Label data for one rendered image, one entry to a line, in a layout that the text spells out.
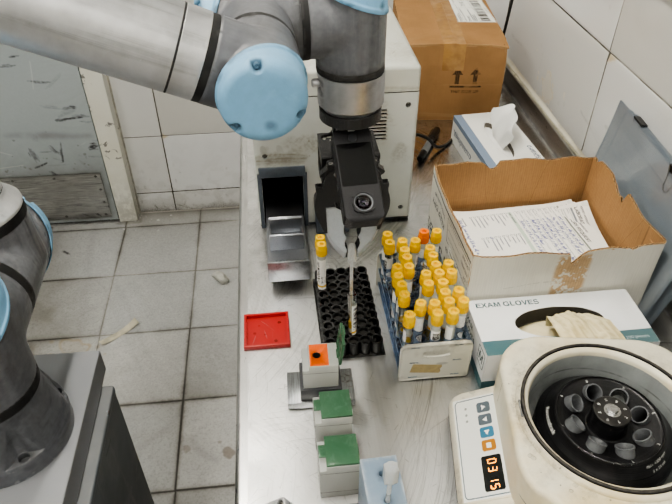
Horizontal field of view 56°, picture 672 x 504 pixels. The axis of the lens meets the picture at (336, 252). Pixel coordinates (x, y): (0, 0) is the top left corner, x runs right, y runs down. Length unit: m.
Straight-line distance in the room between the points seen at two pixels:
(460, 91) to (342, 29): 0.86
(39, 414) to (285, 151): 0.55
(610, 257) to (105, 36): 0.72
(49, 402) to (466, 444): 0.50
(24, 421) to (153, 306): 1.57
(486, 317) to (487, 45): 0.73
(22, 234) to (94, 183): 1.87
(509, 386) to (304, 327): 0.34
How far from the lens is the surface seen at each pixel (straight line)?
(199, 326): 2.24
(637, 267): 1.02
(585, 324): 0.92
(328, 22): 0.66
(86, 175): 2.68
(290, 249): 1.06
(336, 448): 0.77
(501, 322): 0.92
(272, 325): 0.98
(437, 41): 1.47
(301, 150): 1.08
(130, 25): 0.53
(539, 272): 0.95
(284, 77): 0.51
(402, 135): 1.10
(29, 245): 0.84
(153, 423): 2.01
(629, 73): 1.22
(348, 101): 0.70
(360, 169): 0.72
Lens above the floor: 1.58
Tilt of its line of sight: 40 degrees down
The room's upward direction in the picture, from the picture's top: straight up
